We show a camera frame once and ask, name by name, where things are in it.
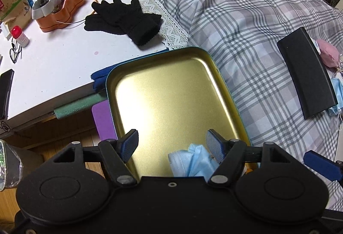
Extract black phone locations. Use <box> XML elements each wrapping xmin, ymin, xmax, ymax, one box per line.
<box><xmin>0</xmin><ymin>69</ymin><xmax>14</xmax><ymax>120</ymax></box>

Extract orange leather pouch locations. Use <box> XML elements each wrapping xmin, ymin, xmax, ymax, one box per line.
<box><xmin>32</xmin><ymin>0</ymin><xmax>86</xmax><ymax>33</ymax></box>

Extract red-capped white bottle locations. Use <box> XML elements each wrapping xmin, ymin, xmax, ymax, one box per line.
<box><xmin>11</xmin><ymin>25</ymin><xmax>30</xmax><ymax>48</ymax></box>

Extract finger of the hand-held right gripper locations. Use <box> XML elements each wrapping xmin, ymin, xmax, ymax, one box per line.
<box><xmin>303</xmin><ymin>150</ymin><xmax>343</xmax><ymax>181</ymax></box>

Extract black eyeglasses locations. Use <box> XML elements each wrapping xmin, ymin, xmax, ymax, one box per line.
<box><xmin>9</xmin><ymin>37</ymin><xmax>23</xmax><ymax>63</ymax></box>

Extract black wedge-shaped case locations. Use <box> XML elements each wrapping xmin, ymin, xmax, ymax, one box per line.
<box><xmin>277</xmin><ymin>27</ymin><xmax>338</xmax><ymax>120</ymax></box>

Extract green foam block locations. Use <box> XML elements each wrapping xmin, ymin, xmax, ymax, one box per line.
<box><xmin>54</xmin><ymin>92</ymin><xmax>108</xmax><ymax>119</ymax></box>

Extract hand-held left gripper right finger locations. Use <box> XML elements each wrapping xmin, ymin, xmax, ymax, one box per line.
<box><xmin>206</xmin><ymin>129</ymin><xmax>292</xmax><ymax>188</ymax></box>

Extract purple mat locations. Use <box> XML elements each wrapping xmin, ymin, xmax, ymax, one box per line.
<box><xmin>92</xmin><ymin>100</ymin><xmax>118</xmax><ymax>142</ymax></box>

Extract clear plastic bottle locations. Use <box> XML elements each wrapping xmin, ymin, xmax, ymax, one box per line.
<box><xmin>0</xmin><ymin>139</ymin><xmax>23</xmax><ymax>192</ymax></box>

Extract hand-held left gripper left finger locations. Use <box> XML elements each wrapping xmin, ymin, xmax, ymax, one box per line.
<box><xmin>52</xmin><ymin>129</ymin><xmax>140</xmax><ymax>187</ymax></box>

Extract white lace cloth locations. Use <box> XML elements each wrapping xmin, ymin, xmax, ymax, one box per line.
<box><xmin>117</xmin><ymin>0</ymin><xmax>189</xmax><ymax>50</ymax></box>

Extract gold metal tray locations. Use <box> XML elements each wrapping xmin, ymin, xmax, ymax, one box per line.
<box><xmin>106</xmin><ymin>46</ymin><xmax>259</xmax><ymax>178</ymax></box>

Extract blue cloth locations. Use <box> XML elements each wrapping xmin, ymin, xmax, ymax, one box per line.
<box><xmin>90</xmin><ymin>48</ymin><xmax>170</xmax><ymax>90</ymax></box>

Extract blue white tissue packet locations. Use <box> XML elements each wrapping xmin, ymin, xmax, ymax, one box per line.
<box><xmin>311</xmin><ymin>37</ymin><xmax>321</xmax><ymax>54</ymax></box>

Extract black knit glove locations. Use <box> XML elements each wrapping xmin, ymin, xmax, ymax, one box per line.
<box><xmin>92</xmin><ymin>0</ymin><xmax>162</xmax><ymax>36</ymax></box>
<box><xmin>84</xmin><ymin>13</ymin><xmax>158</xmax><ymax>46</ymax></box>

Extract grey plaid blanket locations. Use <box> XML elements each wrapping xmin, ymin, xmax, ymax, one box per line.
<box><xmin>135</xmin><ymin>0</ymin><xmax>343</xmax><ymax>210</ymax></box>

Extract pink drawstring pouch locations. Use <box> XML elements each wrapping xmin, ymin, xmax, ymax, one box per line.
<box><xmin>315</xmin><ymin>39</ymin><xmax>341</xmax><ymax>68</ymax></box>

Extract blue face mask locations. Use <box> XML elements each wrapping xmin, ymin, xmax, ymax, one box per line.
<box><xmin>328</xmin><ymin>76</ymin><xmax>343</xmax><ymax>117</ymax></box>
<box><xmin>168</xmin><ymin>143</ymin><xmax>219</xmax><ymax>178</ymax></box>

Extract grey elastic strap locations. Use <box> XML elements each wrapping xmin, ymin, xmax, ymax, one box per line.
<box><xmin>32</xmin><ymin>0</ymin><xmax>71</xmax><ymax>20</ymax></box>

